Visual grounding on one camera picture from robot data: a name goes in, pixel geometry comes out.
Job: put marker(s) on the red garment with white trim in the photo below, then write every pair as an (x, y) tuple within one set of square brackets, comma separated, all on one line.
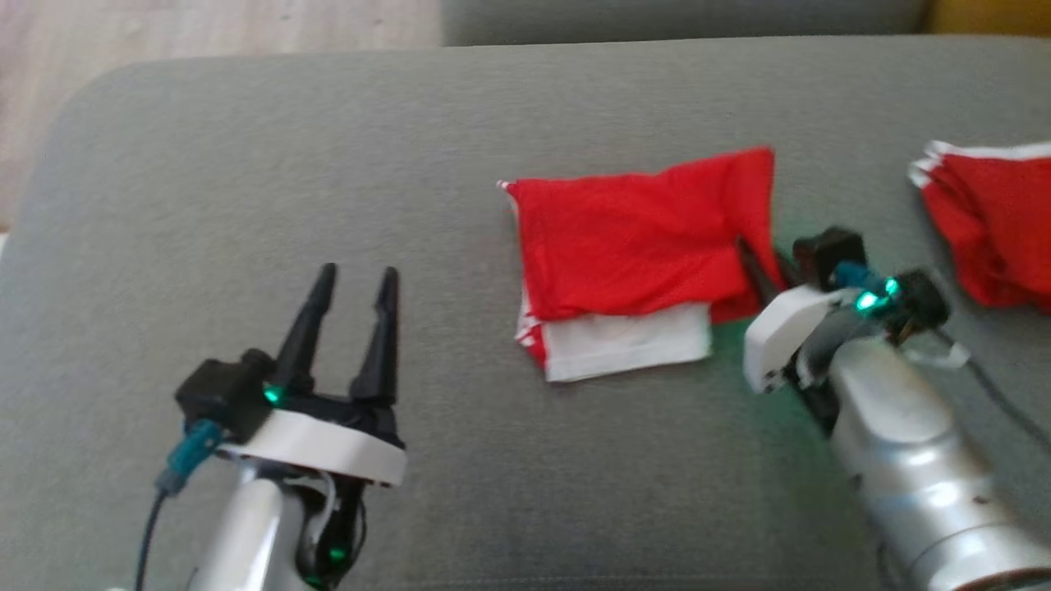
[(998, 230)]

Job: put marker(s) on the red Bulls basketball jersey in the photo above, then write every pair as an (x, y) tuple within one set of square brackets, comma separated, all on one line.
[(632, 246)]

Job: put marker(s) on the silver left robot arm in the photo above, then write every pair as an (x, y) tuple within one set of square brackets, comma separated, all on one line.
[(246, 533)]

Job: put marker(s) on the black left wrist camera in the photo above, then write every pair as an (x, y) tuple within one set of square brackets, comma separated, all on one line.
[(218, 394)]

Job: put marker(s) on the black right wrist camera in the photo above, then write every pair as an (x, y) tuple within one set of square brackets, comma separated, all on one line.
[(829, 250)]

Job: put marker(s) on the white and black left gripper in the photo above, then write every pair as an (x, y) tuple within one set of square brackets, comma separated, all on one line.
[(328, 443)]

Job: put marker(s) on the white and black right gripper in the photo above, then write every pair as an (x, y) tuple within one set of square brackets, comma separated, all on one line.
[(780, 336)]

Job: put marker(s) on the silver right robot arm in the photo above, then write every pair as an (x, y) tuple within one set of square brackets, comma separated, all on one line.
[(920, 460)]

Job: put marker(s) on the grey sofa chaise cushion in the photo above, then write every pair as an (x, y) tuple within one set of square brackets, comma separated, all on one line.
[(493, 476)]

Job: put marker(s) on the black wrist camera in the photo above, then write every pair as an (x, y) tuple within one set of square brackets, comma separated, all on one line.
[(829, 250), (218, 394)]

